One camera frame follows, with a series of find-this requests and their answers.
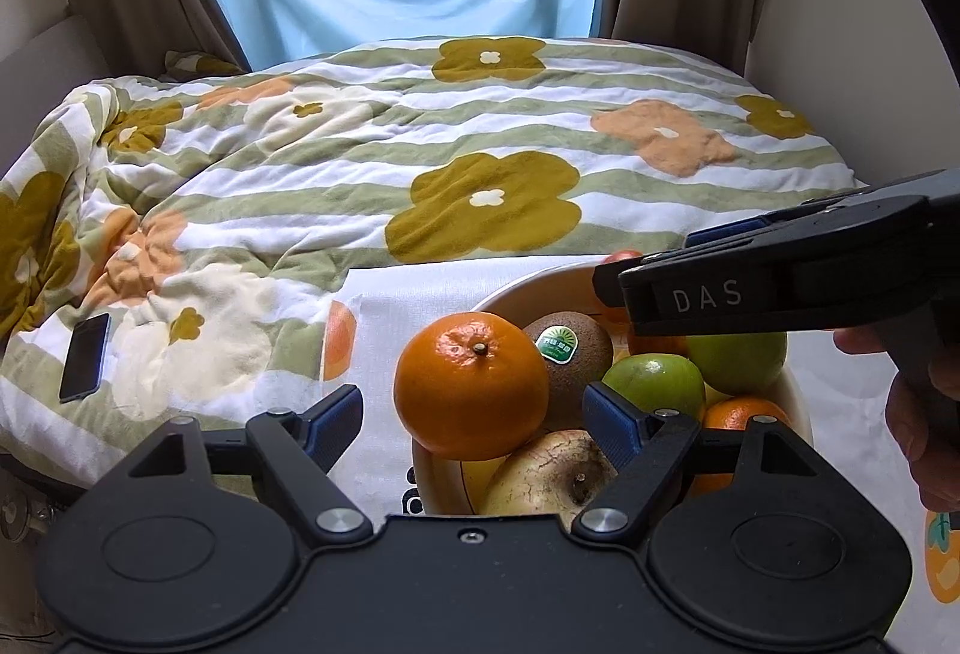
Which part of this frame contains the green apple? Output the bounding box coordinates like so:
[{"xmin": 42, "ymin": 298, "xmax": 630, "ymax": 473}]
[
  {"xmin": 602, "ymin": 353, "xmax": 706, "ymax": 420},
  {"xmin": 686, "ymin": 332, "xmax": 788, "ymax": 395}
]

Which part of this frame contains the brown kiwi with sticker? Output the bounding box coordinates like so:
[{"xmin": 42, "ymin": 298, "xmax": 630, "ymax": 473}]
[{"xmin": 524, "ymin": 311, "xmax": 613, "ymax": 431}]

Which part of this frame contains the yellow apple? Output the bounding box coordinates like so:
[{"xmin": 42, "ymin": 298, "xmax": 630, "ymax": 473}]
[{"xmin": 477, "ymin": 430, "xmax": 617, "ymax": 527}]

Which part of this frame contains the small mandarin orange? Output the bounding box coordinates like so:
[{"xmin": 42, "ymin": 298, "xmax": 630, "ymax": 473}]
[{"xmin": 688, "ymin": 395, "xmax": 794, "ymax": 498}]

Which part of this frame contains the large orange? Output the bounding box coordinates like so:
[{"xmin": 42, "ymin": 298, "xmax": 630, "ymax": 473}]
[{"xmin": 394, "ymin": 311, "xmax": 550, "ymax": 461}]

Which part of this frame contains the small red fruit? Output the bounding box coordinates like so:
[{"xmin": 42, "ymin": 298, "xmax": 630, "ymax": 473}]
[{"xmin": 601, "ymin": 250, "xmax": 643, "ymax": 264}]

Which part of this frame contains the person's hand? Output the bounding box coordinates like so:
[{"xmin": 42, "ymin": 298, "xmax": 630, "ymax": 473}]
[{"xmin": 833, "ymin": 328, "xmax": 960, "ymax": 514}]

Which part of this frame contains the cream duck pattern plate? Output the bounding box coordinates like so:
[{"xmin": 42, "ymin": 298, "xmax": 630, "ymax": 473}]
[{"xmin": 412, "ymin": 259, "xmax": 814, "ymax": 516}]

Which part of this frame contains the white fruit print cloth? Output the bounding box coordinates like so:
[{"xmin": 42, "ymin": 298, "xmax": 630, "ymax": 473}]
[{"xmin": 332, "ymin": 256, "xmax": 958, "ymax": 652}]

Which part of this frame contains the black smartphone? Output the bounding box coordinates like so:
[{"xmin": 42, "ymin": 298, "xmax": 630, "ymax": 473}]
[{"xmin": 59, "ymin": 313, "xmax": 110, "ymax": 404}]

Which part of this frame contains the floral striped quilt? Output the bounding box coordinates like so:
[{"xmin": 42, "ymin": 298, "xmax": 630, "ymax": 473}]
[{"xmin": 2, "ymin": 37, "xmax": 856, "ymax": 487}]

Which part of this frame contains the grey headboard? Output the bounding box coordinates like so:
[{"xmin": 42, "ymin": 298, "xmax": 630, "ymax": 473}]
[{"xmin": 0, "ymin": 16, "xmax": 109, "ymax": 172}]

